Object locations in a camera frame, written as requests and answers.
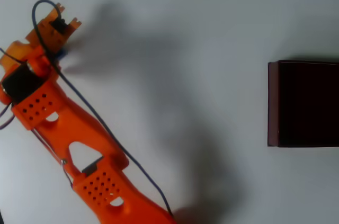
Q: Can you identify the small blue object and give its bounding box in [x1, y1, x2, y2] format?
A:
[56, 48, 69, 62]

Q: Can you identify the dark brown box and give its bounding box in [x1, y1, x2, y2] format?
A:
[267, 60, 339, 148]

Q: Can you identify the purple servo wire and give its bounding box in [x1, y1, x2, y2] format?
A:
[0, 103, 14, 130]

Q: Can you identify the thin servo wire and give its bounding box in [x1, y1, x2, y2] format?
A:
[30, 128, 74, 190]

